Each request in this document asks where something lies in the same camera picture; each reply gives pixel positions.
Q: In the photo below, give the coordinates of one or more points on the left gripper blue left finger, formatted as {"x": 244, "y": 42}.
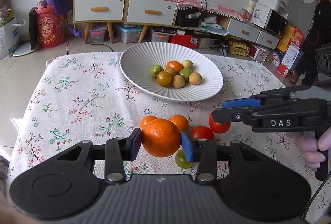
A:
{"x": 117, "y": 150}

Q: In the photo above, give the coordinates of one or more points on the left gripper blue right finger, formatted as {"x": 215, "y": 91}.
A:
{"x": 204, "y": 152}

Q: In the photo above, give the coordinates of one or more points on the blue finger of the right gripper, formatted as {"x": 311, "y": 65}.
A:
{"x": 292, "y": 115}
{"x": 265, "y": 97}

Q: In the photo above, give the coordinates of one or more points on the red tomato front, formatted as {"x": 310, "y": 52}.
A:
{"x": 202, "y": 132}

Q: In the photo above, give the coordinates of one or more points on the red tomato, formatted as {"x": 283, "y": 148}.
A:
{"x": 202, "y": 132}
{"x": 218, "y": 128}

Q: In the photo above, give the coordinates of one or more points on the dark green cherry tomato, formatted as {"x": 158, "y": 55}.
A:
{"x": 181, "y": 161}

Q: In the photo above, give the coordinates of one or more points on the red tomato back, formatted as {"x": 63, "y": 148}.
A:
{"x": 218, "y": 128}

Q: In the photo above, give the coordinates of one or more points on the small mandarin orange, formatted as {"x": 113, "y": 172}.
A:
{"x": 181, "y": 122}

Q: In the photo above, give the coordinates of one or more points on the large mandarin orange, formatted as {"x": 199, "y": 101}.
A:
{"x": 160, "y": 138}

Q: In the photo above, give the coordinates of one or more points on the green jujube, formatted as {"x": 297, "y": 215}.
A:
{"x": 155, "y": 70}
{"x": 185, "y": 73}

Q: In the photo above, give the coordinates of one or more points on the yellow orange cherry tomato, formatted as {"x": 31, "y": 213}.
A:
{"x": 164, "y": 79}

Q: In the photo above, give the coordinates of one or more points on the orange cherry tomato front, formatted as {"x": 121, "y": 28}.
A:
{"x": 175, "y": 65}

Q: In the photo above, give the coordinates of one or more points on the right hand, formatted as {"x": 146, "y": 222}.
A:
{"x": 311, "y": 149}

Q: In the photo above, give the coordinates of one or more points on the floral tablecloth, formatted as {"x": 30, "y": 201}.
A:
{"x": 86, "y": 97}

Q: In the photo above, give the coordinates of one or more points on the person in dark clothes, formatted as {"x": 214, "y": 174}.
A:
{"x": 318, "y": 35}

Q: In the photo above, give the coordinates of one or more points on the white ribbed plate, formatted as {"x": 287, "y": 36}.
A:
{"x": 137, "y": 60}

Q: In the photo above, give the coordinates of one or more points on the red box under sideboard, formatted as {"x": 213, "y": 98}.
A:
{"x": 186, "y": 40}

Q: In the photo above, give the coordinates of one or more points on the long low sideboard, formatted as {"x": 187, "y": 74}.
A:
{"x": 226, "y": 24}

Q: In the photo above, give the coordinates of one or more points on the clear storage bin blue lid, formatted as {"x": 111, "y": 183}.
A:
{"x": 128, "y": 34}

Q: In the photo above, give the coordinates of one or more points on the clear storage bin left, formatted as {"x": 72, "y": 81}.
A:
{"x": 97, "y": 33}

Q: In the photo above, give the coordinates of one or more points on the clear storage bin black lid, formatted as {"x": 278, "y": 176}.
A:
{"x": 161, "y": 34}

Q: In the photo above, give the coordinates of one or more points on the pink cloth on sideboard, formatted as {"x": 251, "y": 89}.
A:
{"x": 209, "y": 6}

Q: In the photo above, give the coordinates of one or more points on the red snack bucket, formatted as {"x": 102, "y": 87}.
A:
{"x": 50, "y": 27}

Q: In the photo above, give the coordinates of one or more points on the black panel heater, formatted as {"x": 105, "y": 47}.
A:
{"x": 33, "y": 29}

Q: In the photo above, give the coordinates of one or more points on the white paper shopping bag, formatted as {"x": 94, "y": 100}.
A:
{"x": 9, "y": 32}

